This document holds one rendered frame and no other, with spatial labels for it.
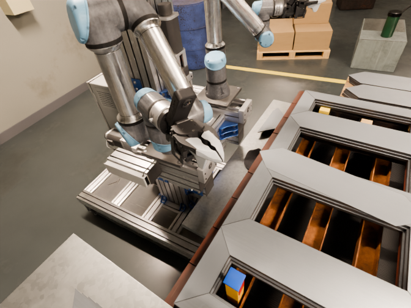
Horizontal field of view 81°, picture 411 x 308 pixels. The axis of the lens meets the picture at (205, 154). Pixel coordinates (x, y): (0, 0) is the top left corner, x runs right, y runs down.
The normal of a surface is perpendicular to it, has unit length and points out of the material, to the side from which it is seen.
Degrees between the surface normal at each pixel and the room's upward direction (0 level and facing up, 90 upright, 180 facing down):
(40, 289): 0
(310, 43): 90
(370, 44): 90
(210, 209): 0
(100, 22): 90
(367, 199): 0
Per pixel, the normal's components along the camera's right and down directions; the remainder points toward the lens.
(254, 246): -0.10, -0.72
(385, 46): -0.47, 0.65
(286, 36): -0.14, 0.70
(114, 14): 0.58, 0.44
